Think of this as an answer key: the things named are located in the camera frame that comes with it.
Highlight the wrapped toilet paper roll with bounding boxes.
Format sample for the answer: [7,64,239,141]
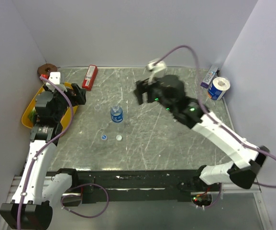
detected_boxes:
[208,77,231,101]

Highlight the white upturned bottle cap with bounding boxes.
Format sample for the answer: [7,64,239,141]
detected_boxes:
[116,135,122,141]

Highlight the silver white left wrist camera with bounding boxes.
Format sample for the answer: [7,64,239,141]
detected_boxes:
[48,71,67,92]

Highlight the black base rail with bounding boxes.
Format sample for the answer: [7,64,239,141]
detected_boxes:
[41,169,222,204]

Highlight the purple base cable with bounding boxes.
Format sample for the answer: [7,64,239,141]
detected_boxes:
[60,183,110,219]

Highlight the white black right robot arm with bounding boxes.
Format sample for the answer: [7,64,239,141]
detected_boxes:
[134,75,266,191]

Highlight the brown lid white canister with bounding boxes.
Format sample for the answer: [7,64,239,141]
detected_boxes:
[37,63,58,75]

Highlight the red flat box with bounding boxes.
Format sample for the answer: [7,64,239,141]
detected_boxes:
[82,65,98,91]

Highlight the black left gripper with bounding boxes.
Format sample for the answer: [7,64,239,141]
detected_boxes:
[44,83,86,121]

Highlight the blue label Pocari bottle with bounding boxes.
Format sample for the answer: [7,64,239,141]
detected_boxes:
[110,104,123,123]

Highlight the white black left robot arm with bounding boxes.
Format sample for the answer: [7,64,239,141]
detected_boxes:
[0,82,86,230]

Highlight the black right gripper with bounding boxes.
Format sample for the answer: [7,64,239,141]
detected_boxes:
[133,74,176,113]

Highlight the red cable connector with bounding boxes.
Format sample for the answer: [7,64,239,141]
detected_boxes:
[40,74,49,79]

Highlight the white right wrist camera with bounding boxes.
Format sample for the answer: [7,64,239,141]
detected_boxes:
[146,59,167,85]

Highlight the yellow plastic basket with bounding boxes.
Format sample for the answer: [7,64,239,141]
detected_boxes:
[21,82,79,129]

